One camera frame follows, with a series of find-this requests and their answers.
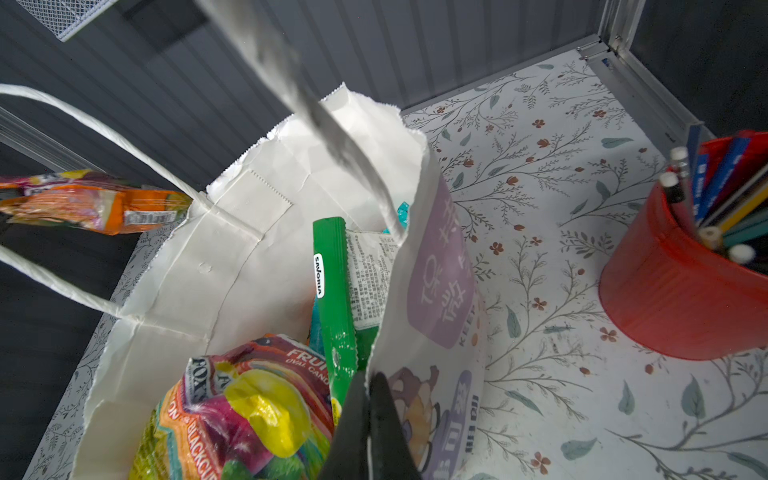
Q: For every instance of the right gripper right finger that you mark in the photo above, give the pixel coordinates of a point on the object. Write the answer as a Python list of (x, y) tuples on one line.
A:
[(389, 456)]

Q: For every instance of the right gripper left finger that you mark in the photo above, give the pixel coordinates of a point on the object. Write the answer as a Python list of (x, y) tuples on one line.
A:
[(348, 455)]

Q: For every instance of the orange Fox's packet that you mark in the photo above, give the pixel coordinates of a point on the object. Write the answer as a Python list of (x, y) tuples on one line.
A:
[(260, 411), (90, 200)]

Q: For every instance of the dark green snack packet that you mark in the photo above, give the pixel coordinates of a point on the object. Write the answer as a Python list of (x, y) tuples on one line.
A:
[(352, 272)]

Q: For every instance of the white paper gift bag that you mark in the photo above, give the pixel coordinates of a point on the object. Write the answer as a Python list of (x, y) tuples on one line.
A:
[(239, 264)]

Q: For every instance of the teal snack packet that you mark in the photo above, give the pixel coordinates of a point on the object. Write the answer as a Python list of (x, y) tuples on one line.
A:
[(403, 214)]

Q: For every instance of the red pencil cup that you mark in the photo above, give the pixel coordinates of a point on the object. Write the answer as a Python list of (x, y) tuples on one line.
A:
[(671, 294)]

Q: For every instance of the white wire mesh basket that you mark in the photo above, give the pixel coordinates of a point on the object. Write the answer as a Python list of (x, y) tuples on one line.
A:
[(65, 18)]

